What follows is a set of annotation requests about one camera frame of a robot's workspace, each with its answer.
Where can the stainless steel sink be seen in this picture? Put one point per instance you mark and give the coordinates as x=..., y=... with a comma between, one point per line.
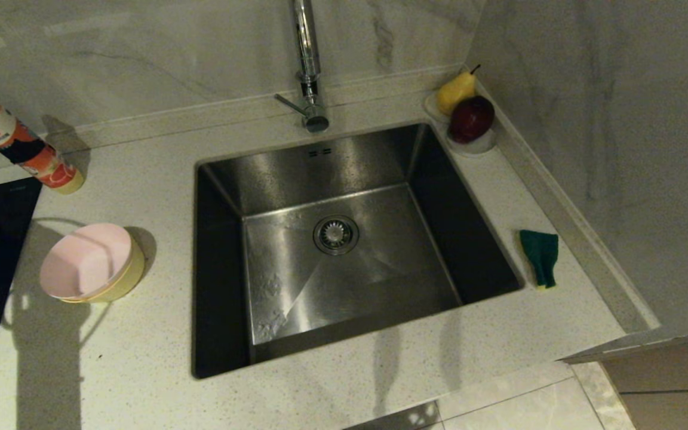
x=380, y=286

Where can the orange white dish soap bottle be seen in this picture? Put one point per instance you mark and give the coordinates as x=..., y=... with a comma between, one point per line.
x=15, y=140

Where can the yellow pear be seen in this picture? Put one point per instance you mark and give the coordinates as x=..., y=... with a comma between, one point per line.
x=455, y=92

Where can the pink plastic bowl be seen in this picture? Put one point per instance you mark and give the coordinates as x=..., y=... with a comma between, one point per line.
x=81, y=263

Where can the dark red apple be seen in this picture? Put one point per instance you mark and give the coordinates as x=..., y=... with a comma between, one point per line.
x=470, y=118

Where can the small white dish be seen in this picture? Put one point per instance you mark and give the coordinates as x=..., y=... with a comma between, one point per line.
x=430, y=107
x=476, y=148

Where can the yellow plastic bowl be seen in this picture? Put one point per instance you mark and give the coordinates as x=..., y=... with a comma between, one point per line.
x=132, y=275

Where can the round metal drain strainer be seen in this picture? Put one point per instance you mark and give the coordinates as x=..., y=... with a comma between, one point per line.
x=336, y=235

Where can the green yellow sponge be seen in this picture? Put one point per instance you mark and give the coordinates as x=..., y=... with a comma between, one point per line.
x=540, y=251

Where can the chrome faucet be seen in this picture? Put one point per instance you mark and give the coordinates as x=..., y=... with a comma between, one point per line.
x=307, y=54

